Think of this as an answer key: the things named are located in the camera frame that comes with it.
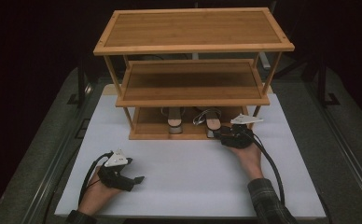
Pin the three-tier wooden shoe rack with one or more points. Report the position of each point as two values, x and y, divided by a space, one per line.
191 29

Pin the metal floor rail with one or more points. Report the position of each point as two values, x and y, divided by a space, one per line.
344 149
54 174

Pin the person's left hand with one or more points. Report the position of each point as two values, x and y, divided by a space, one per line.
95 196

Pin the black silver glitter heeled sandal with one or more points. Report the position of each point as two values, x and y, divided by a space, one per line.
174 119
212 121

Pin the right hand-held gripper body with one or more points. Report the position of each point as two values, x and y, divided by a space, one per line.
239 138

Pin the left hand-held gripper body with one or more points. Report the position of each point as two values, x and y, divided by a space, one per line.
114 179

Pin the person's right hand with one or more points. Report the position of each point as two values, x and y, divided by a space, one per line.
250 160

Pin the black metal stand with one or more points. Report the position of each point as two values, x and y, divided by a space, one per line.
323 87
81 84

